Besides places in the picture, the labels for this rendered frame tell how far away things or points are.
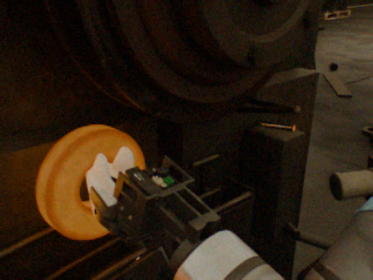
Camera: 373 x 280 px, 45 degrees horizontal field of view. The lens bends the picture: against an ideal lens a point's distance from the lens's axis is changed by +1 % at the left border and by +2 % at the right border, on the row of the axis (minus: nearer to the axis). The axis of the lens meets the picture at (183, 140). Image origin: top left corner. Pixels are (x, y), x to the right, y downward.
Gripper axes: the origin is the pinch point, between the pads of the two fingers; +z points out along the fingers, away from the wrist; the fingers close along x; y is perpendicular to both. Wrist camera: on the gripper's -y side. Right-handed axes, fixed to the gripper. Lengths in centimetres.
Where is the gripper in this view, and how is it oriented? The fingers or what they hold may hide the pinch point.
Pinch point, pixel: (95, 169)
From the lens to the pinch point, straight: 61.1
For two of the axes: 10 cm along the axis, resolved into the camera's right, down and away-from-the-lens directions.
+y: 2.2, -8.2, -5.3
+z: -6.6, -5.3, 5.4
